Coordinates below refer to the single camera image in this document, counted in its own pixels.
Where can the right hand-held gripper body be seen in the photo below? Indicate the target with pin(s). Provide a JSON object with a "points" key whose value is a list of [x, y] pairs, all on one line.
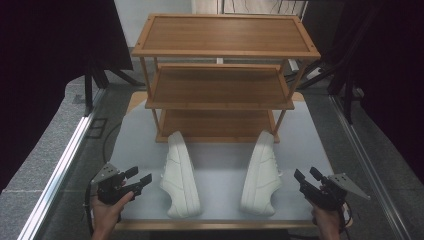
{"points": [[325, 198]]}

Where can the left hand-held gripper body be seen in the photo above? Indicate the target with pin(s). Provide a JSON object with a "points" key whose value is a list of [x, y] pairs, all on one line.
{"points": [[111, 191]]}

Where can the white sneaker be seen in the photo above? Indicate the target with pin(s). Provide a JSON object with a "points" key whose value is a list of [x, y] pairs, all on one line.
{"points": [[180, 180], [261, 180]]}

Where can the wooden three-tier shoe rack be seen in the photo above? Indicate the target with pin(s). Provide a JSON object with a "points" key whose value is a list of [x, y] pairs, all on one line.
{"points": [[223, 36]]}

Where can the person's right hand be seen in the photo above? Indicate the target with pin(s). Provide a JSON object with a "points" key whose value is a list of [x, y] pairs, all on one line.
{"points": [[328, 220]]}

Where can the person's left hand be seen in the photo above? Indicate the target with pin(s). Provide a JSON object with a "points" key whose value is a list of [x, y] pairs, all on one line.
{"points": [[106, 215]]}

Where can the dark floor socket plate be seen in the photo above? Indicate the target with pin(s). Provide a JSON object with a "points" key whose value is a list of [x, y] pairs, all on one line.
{"points": [[97, 128]]}

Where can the black metal stand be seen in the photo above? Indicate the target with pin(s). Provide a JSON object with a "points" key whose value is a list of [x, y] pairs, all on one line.
{"points": [[348, 83], [88, 90]]}

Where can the white power strip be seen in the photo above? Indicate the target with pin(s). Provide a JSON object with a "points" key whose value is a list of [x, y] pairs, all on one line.
{"points": [[313, 73]]}

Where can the black curtain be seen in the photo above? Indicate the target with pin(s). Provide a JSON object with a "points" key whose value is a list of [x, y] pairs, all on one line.
{"points": [[396, 83], [40, 66]]}

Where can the aluminium floor rail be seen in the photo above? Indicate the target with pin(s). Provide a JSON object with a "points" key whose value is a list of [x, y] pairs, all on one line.
{"points": [[60, 170], [370, 170]]}

